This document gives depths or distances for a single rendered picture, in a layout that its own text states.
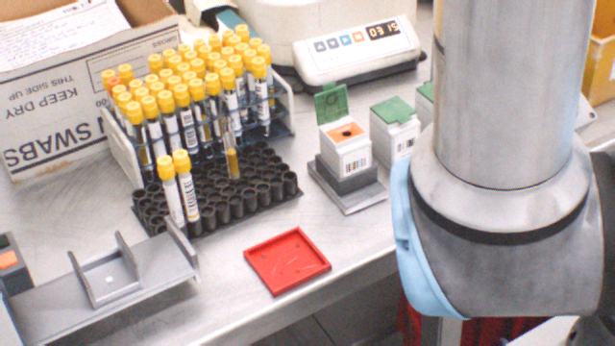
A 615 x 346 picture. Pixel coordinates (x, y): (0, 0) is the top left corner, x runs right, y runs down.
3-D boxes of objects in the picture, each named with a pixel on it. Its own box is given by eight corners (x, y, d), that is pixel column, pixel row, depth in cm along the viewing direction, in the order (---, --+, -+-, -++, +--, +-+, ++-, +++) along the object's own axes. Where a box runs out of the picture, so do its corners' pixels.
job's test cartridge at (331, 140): (341, 193, 90) (339, 149, 86) (320, 169, 93) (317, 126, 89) (372, 181, 91) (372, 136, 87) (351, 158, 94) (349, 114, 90)
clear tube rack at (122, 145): (141, 198, 93) (129, 149, 88) (111, 153, 100) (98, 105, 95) (296, 135, 101) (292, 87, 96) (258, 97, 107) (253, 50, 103)
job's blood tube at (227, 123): (234, 195, 92) (223, 125, 86) (229, 188, 93) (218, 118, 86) (245, 190, 93) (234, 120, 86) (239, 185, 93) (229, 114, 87)
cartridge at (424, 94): (436, 152, 97) (439, 107, 92) (412, 132, 100) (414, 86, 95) (463, 140, 98) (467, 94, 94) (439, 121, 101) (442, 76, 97)
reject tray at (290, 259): (274, 297, 81) (273, 292, 80) (243, 256, 85) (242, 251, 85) (332, 269, 83) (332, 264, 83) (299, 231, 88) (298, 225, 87)
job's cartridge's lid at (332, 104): (314, 89, 86) (311, 87, 87) (319, 128, 89) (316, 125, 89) (346, 78, 88) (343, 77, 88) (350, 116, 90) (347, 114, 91)
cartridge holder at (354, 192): (346, 216, 89) (345, 192, 87) (307, 171, 95) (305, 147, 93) (387, 199, 91) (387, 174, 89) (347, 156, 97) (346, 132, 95)
